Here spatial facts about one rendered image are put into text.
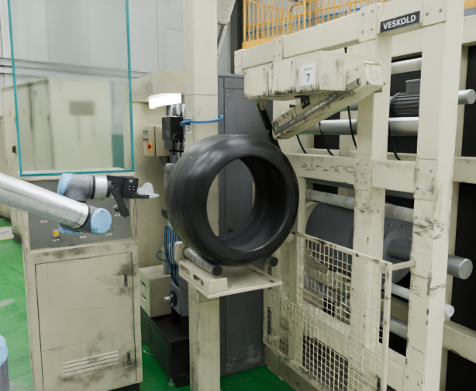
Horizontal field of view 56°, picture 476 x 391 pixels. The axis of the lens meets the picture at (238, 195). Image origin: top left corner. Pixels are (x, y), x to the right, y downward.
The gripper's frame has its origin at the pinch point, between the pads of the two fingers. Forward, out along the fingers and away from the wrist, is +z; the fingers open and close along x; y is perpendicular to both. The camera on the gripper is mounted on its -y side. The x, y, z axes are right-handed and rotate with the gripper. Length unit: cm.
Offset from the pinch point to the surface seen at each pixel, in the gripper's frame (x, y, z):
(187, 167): -4.0, 13.2, 10.9
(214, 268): -9.6, -27.1, 25.6
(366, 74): -44, 56, 62
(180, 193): -5.2, 2.7, 8.4
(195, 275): 3.7, -34.1, 23.4
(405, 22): -45, 79, 76
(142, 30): 1054, 313, 254
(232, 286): -6, -37, 37
